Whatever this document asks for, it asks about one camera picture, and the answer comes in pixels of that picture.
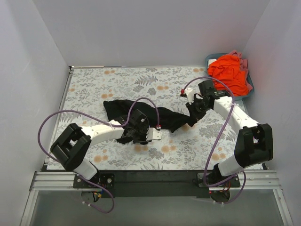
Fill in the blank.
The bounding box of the black t-shirt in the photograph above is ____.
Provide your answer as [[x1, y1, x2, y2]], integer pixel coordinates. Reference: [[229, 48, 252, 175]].
[[103, 100, 198, 133]]

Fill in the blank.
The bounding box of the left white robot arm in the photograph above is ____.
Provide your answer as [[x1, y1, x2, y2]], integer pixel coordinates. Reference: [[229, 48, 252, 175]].
[[50, 110, 150, 183]]

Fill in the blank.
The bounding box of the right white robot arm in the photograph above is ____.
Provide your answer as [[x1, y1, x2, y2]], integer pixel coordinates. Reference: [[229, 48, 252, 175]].
[[180, 78, 274, 187]]

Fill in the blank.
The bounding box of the orange t-shirt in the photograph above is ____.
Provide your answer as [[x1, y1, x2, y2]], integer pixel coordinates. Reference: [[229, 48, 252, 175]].
[[207, 54, 253, 97]]

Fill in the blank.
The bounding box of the teal plastic laundry basket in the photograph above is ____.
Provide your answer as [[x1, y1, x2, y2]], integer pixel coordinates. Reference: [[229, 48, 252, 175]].
[[205, 53, 255, 102]]

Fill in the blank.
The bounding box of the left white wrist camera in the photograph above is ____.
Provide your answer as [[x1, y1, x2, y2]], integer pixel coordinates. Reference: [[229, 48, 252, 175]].
[[146, 128, 162, 141]]

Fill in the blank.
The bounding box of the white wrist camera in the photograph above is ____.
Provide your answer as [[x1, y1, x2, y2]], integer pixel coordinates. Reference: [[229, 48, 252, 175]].
[[146, 128, 162, 141], [180, 88, 195, 104]]

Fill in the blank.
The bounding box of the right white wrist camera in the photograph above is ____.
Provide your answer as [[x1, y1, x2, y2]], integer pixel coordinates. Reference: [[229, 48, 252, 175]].
[[180, 88, 195, 104]]

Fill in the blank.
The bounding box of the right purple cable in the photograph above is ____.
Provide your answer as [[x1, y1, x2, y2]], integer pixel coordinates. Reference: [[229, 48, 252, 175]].
[[182, 76, 247, 205]]

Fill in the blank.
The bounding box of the purple cable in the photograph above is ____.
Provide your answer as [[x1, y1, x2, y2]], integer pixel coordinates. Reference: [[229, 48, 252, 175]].
[[182, 76, 247, 205], [38, 97, 163, 214]]

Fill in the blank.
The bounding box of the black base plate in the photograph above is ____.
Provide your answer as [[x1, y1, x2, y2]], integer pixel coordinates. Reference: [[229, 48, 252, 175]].
[[72, 169, 242, 200]]

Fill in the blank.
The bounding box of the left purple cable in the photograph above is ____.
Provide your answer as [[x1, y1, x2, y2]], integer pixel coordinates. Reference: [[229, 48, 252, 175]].
[[38, 97, 163, 214]]

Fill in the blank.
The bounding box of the aluminium mounting rail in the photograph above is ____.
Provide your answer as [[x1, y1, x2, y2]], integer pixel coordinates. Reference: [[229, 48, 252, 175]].
[[31, 170, 282, 190]]

